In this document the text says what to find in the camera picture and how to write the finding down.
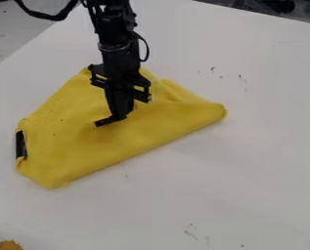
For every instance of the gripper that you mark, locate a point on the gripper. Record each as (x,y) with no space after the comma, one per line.
(120,70)

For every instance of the yellow cloth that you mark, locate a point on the yellow cloth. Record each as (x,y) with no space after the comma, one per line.
(74,146)

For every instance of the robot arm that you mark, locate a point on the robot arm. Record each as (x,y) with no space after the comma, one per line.
(113,22)

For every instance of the yellow toy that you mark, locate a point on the yellow toy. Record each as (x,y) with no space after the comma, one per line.
(9,245)

